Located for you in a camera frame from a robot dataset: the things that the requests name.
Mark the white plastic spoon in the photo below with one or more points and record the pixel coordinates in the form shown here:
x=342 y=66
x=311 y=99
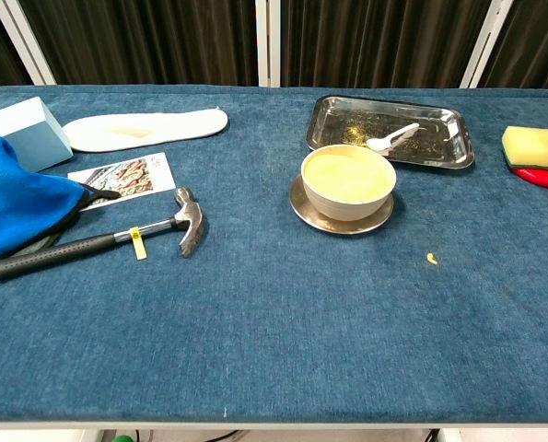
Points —
x=379 y=143

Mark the yellow object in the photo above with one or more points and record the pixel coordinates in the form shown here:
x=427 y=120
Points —
x=347 y=177

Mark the metal tray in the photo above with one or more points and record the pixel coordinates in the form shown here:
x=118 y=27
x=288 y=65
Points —
x=430 y=147

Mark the blue table cloth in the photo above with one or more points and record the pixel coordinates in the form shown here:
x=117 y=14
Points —
x=273 y=331

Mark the white slipper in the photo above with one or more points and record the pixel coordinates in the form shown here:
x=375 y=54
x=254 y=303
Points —
x=163 y=129

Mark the photo card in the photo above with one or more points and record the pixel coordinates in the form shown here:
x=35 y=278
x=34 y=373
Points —
x=135 y=177

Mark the small yellow crumb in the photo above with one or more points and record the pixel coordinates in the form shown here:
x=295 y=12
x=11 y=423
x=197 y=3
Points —
x=432 y=259

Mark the light blue cube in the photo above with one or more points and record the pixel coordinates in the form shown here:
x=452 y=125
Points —
x=34 y=138

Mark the blue cloth pouch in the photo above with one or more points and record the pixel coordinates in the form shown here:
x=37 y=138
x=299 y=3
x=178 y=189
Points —
x=20 y=202

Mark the yellow sponge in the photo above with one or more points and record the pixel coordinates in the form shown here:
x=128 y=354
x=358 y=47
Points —
x=536 y=147

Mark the red round disc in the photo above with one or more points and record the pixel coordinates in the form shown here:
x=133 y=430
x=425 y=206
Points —
x=545 y=178

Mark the white screen frame post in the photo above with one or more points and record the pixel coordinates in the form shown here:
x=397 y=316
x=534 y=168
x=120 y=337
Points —
x=487 y=43
x=268 y=41
x=22 y=41

